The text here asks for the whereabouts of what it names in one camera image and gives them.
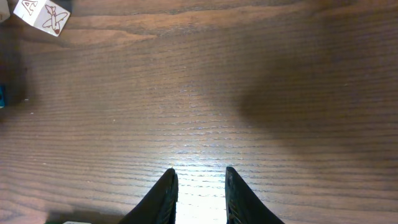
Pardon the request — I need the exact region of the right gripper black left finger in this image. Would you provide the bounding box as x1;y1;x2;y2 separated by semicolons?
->
118;168;178;224

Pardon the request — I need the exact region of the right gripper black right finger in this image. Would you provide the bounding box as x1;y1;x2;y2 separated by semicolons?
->
225;167;284;224

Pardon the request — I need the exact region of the teal side wooden block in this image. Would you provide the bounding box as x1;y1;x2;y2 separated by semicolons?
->
0;85;6;108

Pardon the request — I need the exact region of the red letter A block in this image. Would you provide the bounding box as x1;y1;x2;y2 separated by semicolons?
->
13;0;70;37

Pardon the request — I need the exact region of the red M side block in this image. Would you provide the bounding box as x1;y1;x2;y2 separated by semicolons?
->
0;0;10;22

